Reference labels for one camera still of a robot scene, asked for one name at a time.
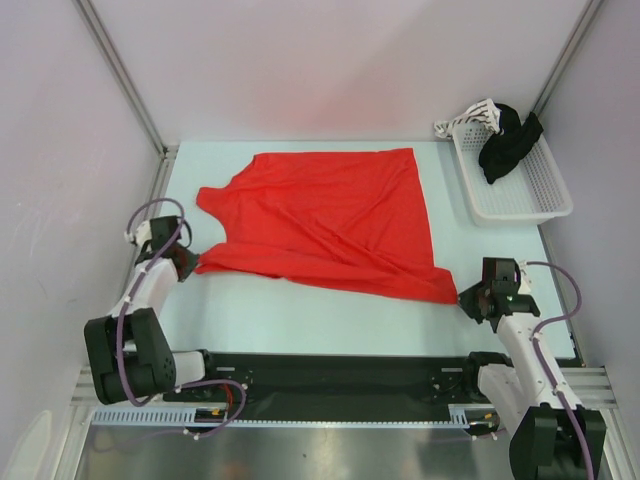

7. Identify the aluminium frame rail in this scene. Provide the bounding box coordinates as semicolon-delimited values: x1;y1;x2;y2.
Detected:
71;145;178;407

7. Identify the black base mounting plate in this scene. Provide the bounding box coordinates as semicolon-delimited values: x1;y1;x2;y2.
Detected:
161;352;486;420

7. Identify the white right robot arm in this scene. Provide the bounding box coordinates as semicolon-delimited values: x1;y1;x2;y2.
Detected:
458;257;606;479

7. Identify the white striped tank top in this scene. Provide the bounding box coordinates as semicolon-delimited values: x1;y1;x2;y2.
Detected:
434;98;501;139

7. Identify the white slotted cable duct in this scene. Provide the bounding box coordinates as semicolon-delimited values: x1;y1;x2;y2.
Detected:
91;405;500;431

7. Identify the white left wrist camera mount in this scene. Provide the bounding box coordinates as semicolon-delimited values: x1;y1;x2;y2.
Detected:
124;220;152;247

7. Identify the white plastic basket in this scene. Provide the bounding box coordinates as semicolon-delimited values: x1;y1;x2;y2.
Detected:
452;123;574;227

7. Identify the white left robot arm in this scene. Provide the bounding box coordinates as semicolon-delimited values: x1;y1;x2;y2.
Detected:
84;216;221;406

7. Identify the red tank top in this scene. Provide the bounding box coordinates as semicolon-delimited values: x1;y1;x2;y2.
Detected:
196;148;457;304

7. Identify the black tank top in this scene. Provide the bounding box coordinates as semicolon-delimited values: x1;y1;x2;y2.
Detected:
479;103;544;185

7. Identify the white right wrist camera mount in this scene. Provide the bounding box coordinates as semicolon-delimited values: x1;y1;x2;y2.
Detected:
517;260;533;295

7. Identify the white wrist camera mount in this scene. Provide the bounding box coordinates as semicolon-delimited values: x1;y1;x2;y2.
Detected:
124;220;152;247
517;260;533;295

